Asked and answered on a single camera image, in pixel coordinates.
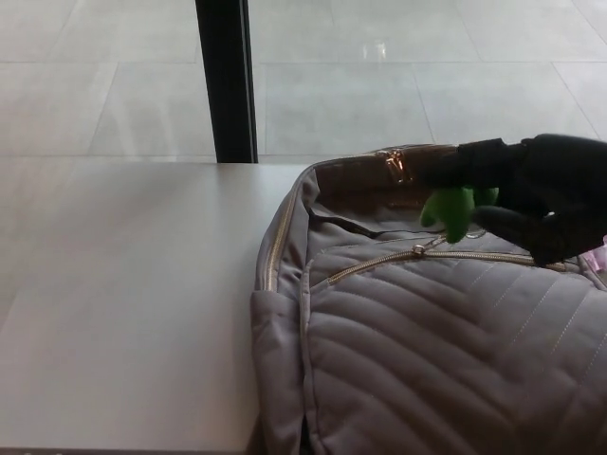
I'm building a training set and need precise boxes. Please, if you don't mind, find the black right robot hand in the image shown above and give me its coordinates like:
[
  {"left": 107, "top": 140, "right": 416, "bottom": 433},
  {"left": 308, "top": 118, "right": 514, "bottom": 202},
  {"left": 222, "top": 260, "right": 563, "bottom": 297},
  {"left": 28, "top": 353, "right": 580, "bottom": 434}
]
[{"left": 416, "top": 133, "right": 607, "bottom": 267}]

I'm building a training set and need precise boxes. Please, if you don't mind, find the green toy keychain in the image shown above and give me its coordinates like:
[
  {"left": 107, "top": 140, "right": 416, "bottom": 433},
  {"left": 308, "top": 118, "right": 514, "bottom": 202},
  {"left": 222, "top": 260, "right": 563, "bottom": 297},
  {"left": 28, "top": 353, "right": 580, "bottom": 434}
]
[{"left": 419, "top": 185, "right": 501, "bottom": 246}]

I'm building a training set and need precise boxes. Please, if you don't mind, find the grey quilted backpack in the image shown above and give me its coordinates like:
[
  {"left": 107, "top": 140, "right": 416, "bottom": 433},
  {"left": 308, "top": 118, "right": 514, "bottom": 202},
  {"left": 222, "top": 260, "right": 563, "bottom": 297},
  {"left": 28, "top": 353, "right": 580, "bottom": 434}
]
[{"left": 248, "top": 141, "right": 607, "bottom": 455}]

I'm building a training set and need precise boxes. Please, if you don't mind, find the pink transparent bottle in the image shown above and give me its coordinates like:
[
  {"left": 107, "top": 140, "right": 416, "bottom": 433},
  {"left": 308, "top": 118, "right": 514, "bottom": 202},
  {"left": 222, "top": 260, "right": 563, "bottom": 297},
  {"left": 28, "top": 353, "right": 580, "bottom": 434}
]
[{"left": 584, "top": 233, "right": 607, "bottom": 277}]

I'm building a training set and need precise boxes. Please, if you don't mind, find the black window frame post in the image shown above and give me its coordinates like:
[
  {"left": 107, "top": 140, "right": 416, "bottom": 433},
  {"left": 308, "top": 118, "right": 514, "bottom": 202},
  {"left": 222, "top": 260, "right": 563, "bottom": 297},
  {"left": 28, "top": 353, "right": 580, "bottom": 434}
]
[{"left": 194, "top": 0, "right": 259, "bottom": 165}]

